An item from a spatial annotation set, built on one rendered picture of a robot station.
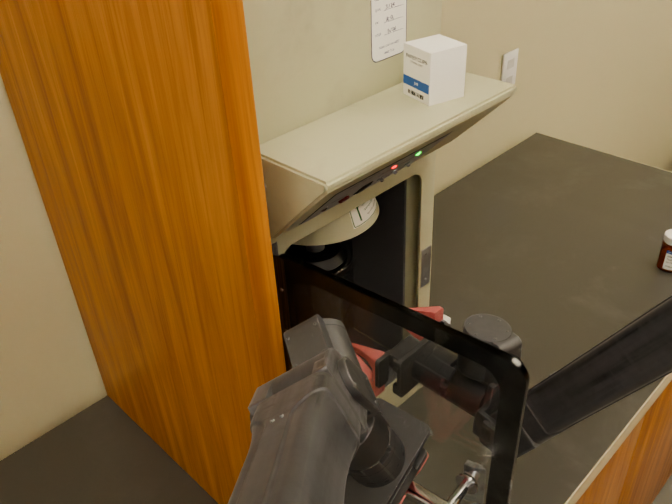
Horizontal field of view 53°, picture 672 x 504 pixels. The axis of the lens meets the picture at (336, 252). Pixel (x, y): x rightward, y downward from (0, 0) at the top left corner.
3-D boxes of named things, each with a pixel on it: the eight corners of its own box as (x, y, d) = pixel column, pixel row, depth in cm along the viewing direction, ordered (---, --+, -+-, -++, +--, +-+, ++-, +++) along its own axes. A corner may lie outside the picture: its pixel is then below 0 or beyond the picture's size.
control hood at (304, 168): (255, 233, 73) (244, 149, 68) (437, 136, 92) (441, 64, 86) (329, 274, 66) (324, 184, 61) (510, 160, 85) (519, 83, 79)
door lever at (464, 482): (403, 453, 76) (403, 437, 74) (478, 496, 70) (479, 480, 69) (374, 485, 72) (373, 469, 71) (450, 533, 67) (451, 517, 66)
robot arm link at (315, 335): (254, 442, 50) (354, 388, 49) (223, 320, 57) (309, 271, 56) (322, 479, 59) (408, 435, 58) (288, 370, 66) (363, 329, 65)
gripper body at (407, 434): (326, 491, 65) (298, 469, 59) (381, 402, 68) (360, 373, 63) (380, 528, 62) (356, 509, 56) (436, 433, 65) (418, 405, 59)
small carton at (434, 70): (402, 93, 78) (403, 42, 75) (437, 84, 80) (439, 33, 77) (428, 106, 75) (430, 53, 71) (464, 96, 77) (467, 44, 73)
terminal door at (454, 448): (302, 477, 97) (276, 247, 74) (492, 609, 80) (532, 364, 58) (298, 481, 96) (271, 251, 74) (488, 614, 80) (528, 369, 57)
